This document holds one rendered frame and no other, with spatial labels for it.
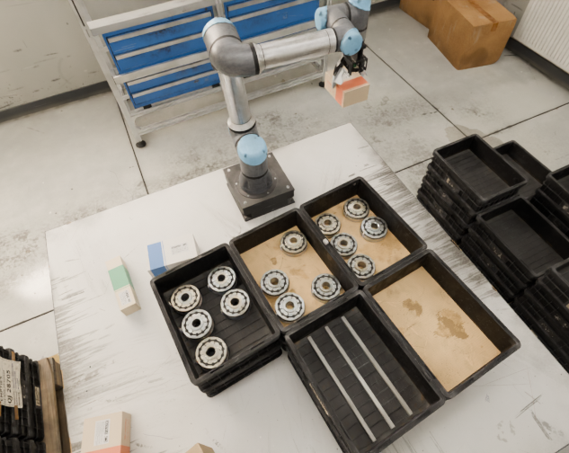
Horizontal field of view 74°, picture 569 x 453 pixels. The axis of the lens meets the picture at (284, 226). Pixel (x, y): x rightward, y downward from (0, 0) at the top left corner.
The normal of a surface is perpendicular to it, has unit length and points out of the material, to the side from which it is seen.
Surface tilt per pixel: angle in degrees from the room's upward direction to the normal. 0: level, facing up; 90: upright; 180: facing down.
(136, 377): 0
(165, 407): 0
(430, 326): 0
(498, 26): 88
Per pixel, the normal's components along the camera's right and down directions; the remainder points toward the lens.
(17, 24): 0.42, 0.74
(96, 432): -0.04, -0.56
